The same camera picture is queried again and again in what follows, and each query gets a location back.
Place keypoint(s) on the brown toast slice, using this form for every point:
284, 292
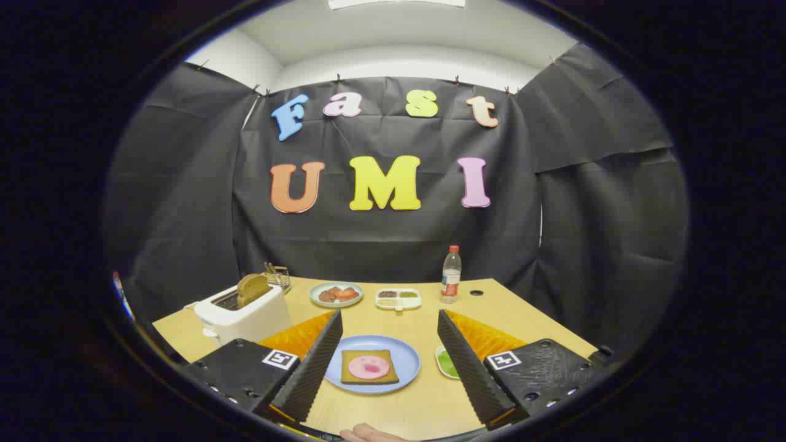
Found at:
252, 288

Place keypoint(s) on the white divided seasoning dish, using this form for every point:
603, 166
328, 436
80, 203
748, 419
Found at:
399, 305

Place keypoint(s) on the clear bottle red cap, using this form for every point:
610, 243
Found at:
451, 279

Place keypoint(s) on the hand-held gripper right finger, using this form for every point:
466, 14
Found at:
470, 374

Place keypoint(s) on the small white square plate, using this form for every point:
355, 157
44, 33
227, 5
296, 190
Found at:
438, 359

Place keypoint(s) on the ceiling light panel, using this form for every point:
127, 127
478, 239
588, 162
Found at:
396, 3

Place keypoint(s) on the blue plate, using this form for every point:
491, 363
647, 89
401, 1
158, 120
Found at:
408, 362

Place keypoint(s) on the pink ham slice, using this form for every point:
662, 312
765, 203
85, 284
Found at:
368, 367

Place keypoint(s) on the white toaster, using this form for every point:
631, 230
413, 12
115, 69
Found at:
245, 322

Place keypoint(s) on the pale green plate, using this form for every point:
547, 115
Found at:
353, 302

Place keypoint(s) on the brown bread slice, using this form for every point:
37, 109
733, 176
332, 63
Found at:
346, 356

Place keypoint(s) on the black backdrop cloth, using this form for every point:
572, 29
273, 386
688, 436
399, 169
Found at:
393, 245

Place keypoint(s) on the green lettuce leaf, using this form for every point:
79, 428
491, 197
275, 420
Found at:
448, 365

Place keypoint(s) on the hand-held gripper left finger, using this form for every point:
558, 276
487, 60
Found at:
313, 374

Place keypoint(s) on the brown meat pieces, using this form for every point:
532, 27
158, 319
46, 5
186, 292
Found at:
328, 295

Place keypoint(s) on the red tomato slices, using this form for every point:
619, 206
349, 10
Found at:
347, 294

